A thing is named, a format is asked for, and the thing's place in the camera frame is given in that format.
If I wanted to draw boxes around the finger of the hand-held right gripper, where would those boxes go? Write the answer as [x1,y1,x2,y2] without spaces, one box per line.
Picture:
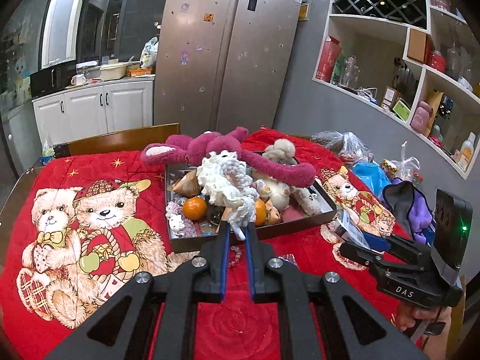
[362,232,432,261]
[339,242,398,271]

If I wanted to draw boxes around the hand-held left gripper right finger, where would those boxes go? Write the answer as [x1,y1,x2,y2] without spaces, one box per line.
[244,227,428,360]

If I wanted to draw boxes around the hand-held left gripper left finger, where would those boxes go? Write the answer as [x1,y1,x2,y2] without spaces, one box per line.
[45,220,230,360]

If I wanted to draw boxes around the dark cardboard box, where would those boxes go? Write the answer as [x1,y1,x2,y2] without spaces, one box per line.
[165,152,338,254]

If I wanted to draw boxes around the pink plush toy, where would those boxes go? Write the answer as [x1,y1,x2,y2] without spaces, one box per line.
[140,127,317,188]

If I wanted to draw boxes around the person's right hand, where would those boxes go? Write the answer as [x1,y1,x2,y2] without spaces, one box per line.
[395,302,449,342]

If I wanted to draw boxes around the clear packaged item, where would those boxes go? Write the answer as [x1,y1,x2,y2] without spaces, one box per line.
[332,208,374,250]

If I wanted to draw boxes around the purple cloth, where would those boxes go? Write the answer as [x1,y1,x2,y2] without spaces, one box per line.
[382,179,439,246]

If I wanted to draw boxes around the red bear printed blanket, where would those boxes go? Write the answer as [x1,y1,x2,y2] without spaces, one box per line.
[0,129,413,360]

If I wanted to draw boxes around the small tangerine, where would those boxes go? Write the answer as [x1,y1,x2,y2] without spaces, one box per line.
[182,197,208,222]

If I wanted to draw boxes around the blue plastic bag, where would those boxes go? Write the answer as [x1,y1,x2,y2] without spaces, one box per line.
[352,161,392,200]

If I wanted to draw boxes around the white fleece hair clip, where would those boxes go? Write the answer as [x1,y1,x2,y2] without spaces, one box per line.
[296,185,322,215]

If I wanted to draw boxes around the cream plush toy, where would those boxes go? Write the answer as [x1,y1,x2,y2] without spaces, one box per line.
[257,178,295,211]

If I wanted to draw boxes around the clear plastic bag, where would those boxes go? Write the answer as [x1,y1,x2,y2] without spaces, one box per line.
[395,142,424,182]

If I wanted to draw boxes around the clear bag of red food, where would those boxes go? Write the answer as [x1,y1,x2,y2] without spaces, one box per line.
[310,131,374,166]

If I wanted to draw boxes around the beige fluffy hair claw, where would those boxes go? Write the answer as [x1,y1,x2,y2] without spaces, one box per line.
[262,139,299,166]

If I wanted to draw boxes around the lotion bottle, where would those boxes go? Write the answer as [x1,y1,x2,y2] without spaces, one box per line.
[457,132,477,171]

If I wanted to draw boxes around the green card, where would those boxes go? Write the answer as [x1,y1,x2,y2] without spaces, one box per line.
[391,98,412,121]

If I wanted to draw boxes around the brown paper bag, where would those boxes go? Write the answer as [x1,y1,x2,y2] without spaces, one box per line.
[425,90,445,136]

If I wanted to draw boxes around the white kitchen cabinet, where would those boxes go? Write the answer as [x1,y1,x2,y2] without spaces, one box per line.
[32,79,155,147]

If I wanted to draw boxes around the red box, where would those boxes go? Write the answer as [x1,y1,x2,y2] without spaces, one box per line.
[315,35,343,83]

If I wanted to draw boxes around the red jar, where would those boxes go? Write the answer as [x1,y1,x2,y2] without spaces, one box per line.
[429,50,447,74]

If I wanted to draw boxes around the silver refrigerator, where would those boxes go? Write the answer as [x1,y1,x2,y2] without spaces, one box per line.
[154,0,302,136]

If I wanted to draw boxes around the brown box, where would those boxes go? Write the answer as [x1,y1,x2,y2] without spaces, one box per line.
[407,28,433,64]

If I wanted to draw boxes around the black microwave oven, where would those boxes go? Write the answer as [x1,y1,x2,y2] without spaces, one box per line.
[30,60,78,99]

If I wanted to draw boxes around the kitchen window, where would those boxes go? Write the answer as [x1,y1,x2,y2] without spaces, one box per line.
[77,0,170,64]

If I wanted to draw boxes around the glass sliding door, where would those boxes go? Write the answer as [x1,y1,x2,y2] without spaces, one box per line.
[0,0,51,121]

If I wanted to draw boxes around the lilac knitted hair tie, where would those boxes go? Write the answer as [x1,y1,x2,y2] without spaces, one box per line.
[166,201,196,238]

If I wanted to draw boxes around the white wall shelf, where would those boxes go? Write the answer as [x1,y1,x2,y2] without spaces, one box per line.
[312,0,480,181]

